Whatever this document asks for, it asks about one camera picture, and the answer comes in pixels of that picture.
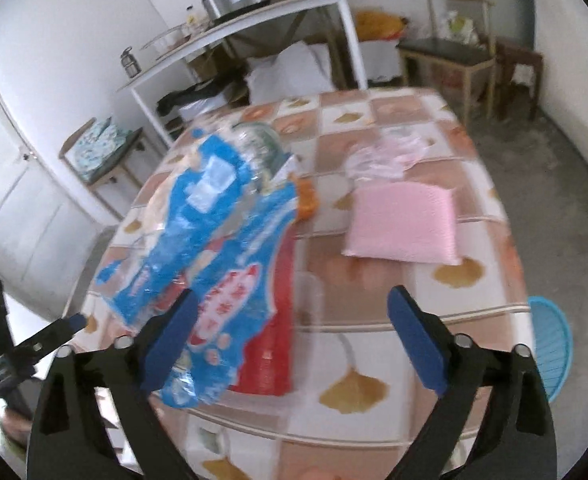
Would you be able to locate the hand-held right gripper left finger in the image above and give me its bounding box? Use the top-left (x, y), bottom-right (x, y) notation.
top-left (26, 287), bottom-right (201, 480)

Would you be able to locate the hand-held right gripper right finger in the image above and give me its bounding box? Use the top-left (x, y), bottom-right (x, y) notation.
top-left (386, 285), bottom-right (559, 480)

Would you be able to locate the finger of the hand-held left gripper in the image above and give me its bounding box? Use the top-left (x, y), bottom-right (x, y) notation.
top-left (12, 312), bottom-right (88, 363)

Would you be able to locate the blue plastic basket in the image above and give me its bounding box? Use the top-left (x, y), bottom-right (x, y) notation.
top-left (528, 296), bottom-right (574, 403)

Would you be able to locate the blue plastic packaging bag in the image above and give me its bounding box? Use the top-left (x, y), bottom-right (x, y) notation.
top-left (94, 127), bottom-right (299, 408)

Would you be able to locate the large orange peel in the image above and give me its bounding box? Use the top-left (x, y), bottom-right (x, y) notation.
top-left (294, 177), bottom-right (321, 223)

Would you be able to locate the person's left hand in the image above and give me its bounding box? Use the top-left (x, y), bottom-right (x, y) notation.
top-left (0, 406), bottom-right (34, 443)

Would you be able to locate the ginkgo print tablecloth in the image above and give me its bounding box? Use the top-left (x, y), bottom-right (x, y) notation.
top-left (66, 87), bottom-right (532, 480)

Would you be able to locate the red package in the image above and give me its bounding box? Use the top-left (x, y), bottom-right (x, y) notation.
top-left (231, 232), bottom-right (295, 396)

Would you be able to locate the pink cloth pad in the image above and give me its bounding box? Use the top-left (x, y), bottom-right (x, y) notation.
top-left (341, 182), bottom-right (464, 266)

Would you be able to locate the white door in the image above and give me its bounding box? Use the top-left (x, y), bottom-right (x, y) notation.
top-left (0, 50), bottom-right (104, 306)

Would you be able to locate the light wooden chair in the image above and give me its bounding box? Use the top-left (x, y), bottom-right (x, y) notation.
top-left (58, 117), bottom-right (157, 216)

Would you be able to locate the pinkish clear plastic bag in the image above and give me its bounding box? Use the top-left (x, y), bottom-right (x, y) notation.
top-left (344, 127), bottom-right (435, 181)

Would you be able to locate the floral cushion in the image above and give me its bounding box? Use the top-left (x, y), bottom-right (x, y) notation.
top-left (74, 117), bottom-right (129, 183)

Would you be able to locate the black bag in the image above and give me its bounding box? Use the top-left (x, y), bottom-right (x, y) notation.
top-left (156, 82), bottom-right (225, 116)

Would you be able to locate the wooden chair with dark seat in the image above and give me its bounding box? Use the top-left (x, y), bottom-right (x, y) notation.
top-left (396, 0), bottom-right (497, 126)

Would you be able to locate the white sack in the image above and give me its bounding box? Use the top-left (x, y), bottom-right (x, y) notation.
top-left (246, 42), bottom-right (332, 106)

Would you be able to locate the brown wooden stool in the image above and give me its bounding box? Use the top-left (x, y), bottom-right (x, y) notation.
top-left (479, 35), bottom-right (545, 121)

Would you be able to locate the clear plastic tray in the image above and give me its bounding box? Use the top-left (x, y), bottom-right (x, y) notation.
top-left (141, 25), bottom-right (192, 56)

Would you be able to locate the white printed bag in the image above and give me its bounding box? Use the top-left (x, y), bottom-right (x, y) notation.
top-left (441, 10), bottom-right (480, 43)

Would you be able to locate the yellow bag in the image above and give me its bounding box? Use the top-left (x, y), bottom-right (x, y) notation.
top-left (355, 9), bottom-right (409, 42)

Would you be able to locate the white side table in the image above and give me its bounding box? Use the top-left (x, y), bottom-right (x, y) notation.
top-left (116, 0), bottom-right (369, 148)

